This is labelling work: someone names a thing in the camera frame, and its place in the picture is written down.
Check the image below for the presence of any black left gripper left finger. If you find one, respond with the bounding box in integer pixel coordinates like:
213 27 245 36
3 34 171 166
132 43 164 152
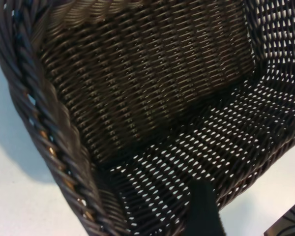
183 180 227 236

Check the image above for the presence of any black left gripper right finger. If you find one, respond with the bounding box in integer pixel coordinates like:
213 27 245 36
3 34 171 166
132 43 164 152
262 196 295 236

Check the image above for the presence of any dark brown wicker basket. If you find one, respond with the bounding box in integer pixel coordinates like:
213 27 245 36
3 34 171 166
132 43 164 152
0 0 295 236

